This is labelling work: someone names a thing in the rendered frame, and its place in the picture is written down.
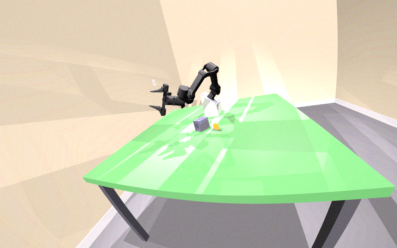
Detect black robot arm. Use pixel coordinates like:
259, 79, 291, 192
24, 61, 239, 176
176, 62, 221, 108

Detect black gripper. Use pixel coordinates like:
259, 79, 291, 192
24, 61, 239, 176
149, 84, 177, 116

